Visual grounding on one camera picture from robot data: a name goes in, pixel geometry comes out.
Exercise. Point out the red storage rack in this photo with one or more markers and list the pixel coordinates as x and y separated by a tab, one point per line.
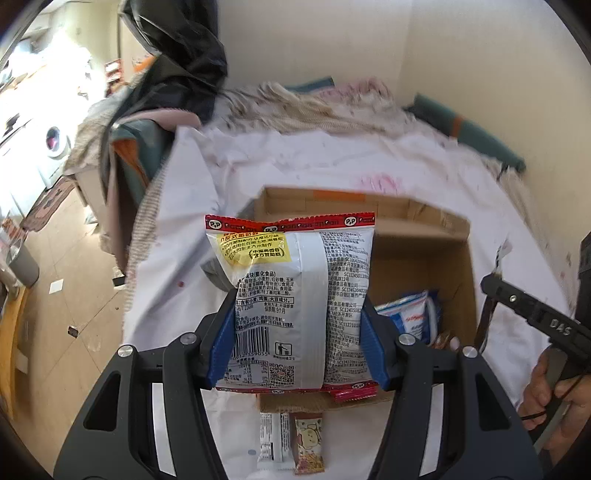
113	76

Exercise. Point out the person's right hand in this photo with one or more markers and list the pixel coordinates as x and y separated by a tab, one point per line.
538	397

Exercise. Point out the yellow wooden stool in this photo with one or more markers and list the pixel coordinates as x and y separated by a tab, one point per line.
11	341

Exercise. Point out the patterned floor rug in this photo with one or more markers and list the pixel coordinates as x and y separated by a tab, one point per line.
46	205

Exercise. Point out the white snack bar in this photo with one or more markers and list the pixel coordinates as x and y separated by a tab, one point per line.
272	443

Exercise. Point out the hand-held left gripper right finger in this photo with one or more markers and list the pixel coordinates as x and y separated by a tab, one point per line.
376	350

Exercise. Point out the grey trash bin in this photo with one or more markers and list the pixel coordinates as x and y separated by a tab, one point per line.
23	265

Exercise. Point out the teal pillow with orange stripe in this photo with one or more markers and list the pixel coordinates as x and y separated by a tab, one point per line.
480	138

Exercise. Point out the teal orange cloth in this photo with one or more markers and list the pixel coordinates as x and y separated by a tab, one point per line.
134	157

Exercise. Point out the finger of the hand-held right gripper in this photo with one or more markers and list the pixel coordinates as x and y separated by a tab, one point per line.
510	297

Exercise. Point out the white washing machine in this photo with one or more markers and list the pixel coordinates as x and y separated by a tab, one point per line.
55	143

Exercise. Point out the red white snack bag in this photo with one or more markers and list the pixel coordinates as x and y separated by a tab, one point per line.
286	286

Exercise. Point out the plain teal pillow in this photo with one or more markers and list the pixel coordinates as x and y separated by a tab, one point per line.
311	85

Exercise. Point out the white kitchen counter cabinets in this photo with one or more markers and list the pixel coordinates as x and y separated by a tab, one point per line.
23	170

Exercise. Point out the blue white snack bag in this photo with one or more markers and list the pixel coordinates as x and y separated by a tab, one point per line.
411	314

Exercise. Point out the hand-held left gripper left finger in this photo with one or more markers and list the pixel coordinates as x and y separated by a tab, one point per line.
221	341

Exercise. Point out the cardboard box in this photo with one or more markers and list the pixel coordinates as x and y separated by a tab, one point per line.
415	258

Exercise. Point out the grey cloth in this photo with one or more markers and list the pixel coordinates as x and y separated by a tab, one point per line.
217	277

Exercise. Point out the crumpled patterned blanket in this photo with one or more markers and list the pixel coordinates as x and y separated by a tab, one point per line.
286	110

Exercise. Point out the low cabinet with patterned cover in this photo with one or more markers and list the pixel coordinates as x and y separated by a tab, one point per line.
90	157

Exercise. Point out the red snack packet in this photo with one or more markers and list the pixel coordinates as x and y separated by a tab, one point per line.
351	394

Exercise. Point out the red cartoon rice cake bar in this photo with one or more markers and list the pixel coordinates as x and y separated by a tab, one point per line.
308	443

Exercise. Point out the white paper sheet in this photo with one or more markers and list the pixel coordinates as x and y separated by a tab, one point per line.
57	286

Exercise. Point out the black plastic bag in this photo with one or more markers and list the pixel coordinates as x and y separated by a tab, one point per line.
184	46

